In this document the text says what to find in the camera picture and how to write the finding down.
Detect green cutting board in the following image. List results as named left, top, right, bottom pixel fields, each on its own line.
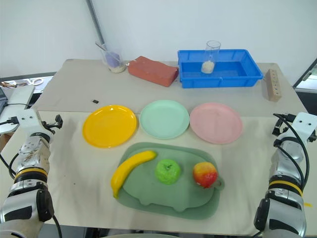
left=115, top=142, right=225, bottom=221

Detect clear cup with purple scoop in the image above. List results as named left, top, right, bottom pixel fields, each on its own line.
left=95, top=42, right=127, bottom=73

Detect green toy apple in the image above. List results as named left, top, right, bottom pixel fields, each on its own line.
left=155, top=159, right=181, bottom=185

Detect red brick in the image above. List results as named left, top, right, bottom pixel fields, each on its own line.
left=127, top=56, right=179, bottom=88

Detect pink plastic plate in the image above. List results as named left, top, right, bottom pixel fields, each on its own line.
left=189, top=103, right=244, bottom=145

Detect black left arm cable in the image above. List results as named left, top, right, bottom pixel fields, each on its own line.
left=0, top=116, right=18, bottom=179

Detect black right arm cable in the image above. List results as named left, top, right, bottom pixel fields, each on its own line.
left=279, top=116, right=311, bottom=193

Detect yellow toy banana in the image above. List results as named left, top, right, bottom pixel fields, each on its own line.
left=110, top=150, right=158, bottom=199

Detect yellow plastic plate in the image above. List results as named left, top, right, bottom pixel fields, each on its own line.
left=82, top=105, right=138, bottom=149

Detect mint green plastic plate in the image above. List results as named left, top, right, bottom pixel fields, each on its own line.
left=139, top=99, right=191, bottom=139

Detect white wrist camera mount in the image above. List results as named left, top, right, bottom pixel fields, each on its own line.
left=15, top=108, right=45, bottom=132
left=289, top=112, right=317, bottom=144

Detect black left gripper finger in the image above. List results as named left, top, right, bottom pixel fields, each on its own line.
left=54, top=114, right=64, bottom=130

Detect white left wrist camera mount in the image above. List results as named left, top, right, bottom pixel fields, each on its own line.
left=15, top=108, right=45, bottom=132

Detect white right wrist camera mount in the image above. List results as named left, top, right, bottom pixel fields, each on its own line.
left=289, top=112, right=317, bottom=144

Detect wooden block with holes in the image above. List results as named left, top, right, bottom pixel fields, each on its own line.
left=262, top=68, right=282, bottom=102

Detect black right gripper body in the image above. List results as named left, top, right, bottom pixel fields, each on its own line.
left=272, top=118, right=290, bottom=136

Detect red yellow toy apple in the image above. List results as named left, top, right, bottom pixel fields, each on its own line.
left=192, top=162, right=219, bottom=189

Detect clear glass with rice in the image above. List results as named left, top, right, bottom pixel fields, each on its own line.
left=201, top=40, right=221, bottom=74

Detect white table cloth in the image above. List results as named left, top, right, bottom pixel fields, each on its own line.
left=46, top=111, right=275, bottom=236

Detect grey flexible metal conduit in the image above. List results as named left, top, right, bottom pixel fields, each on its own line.
left=85, top=0, right=106, bottom=47

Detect brown cardboard box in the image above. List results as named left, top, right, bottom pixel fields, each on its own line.
left=0, top=132, right=15, bottom=152

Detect grey laptop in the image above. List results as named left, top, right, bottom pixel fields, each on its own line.
left=0, top=85, right=36, bottom=111

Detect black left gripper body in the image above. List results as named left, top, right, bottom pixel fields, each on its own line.
left=41, top=120, right=57, bottom=136

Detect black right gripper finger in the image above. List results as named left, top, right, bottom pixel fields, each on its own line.
left=272, top=113, right=294, bottom=122

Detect dark window frame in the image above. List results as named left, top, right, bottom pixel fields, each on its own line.
left=293, top=58, right=317, bottom=90

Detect blue plastic bin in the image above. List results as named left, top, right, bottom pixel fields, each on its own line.
left=177, top=49, right=264, bottom=89

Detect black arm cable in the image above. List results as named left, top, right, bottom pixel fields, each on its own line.
left=279, top=116, right=311, bottom=193
left=0, top=116, right=18, bottom=179

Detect white handled scissors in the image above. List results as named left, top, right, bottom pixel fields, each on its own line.
left=23, top=77, right=43, bottom=86

